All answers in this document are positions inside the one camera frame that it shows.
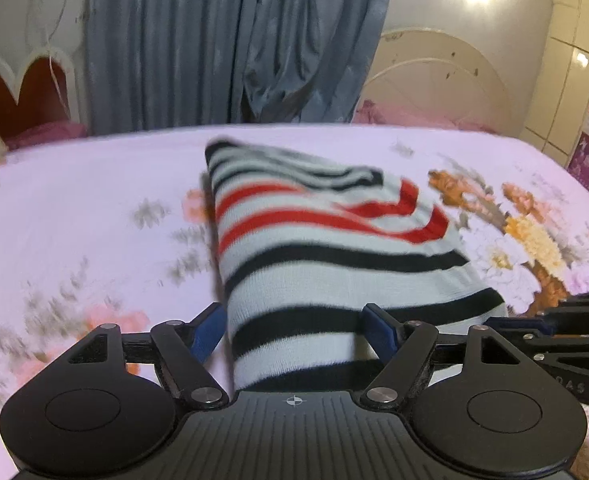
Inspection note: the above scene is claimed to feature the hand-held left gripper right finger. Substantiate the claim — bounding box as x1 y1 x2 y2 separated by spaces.
361 304 523 411

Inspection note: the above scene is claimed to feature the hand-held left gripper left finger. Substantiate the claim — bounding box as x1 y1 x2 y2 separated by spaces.
67 302 228 408

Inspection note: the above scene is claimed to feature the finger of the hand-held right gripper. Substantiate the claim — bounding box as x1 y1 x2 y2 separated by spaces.
537 287 589 320
483 315 589 356

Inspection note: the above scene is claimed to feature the black red white striped sweater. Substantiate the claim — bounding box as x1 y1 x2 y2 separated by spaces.
203 137 506 393

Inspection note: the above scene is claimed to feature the floral pink bed sheet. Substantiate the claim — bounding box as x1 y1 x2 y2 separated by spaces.
0 124 589 480

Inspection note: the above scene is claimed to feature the pink cloth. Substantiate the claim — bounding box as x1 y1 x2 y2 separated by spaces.
353 99 498 133

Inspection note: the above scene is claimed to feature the pink pillow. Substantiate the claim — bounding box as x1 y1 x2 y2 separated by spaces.
0 121 89 153

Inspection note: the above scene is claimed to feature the white arched headboard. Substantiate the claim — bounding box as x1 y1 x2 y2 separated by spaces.
359 27 516 135

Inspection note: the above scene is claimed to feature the grey-blue curtain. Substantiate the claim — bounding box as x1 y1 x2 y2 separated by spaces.
84 0 399 137

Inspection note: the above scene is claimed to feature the red and white headboard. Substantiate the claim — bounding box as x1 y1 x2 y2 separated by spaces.
0 47 84 140

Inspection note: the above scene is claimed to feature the hanging white cable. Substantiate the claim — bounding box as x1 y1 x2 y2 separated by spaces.
24 0 78 117

